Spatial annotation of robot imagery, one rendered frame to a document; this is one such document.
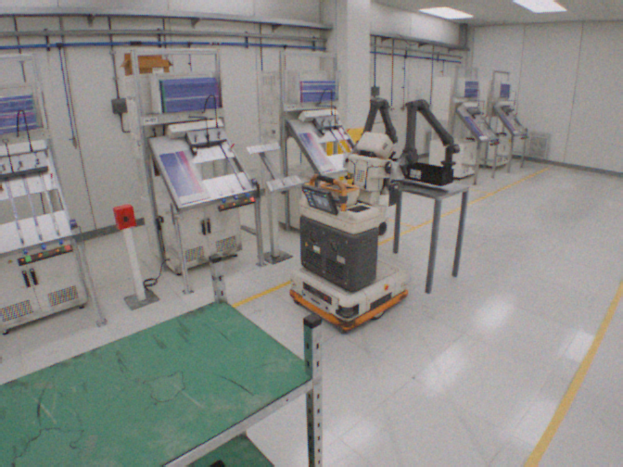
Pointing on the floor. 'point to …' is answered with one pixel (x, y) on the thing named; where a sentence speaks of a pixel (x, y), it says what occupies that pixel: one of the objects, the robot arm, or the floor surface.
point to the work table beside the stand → (433, 219)
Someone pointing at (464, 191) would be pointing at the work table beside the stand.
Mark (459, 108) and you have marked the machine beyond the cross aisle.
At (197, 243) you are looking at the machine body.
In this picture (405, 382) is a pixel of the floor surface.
